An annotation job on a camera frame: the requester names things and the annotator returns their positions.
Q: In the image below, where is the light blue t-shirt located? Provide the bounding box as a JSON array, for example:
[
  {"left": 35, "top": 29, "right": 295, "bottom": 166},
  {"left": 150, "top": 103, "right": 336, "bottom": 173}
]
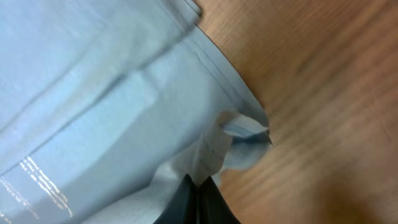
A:
[{"left": 1, "top": 1, "right": 272, "bottom": 223}]

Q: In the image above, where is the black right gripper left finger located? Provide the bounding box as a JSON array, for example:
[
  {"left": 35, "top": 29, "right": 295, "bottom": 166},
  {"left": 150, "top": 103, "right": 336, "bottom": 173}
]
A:
[{"left": 154, "top": 174, "right": 197, "bottom": 224}]

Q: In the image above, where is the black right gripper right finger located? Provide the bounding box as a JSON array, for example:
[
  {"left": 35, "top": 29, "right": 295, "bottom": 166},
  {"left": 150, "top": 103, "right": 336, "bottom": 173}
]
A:
[{"left": 198, "top": 177, "right": 240, "bottom": 224}]

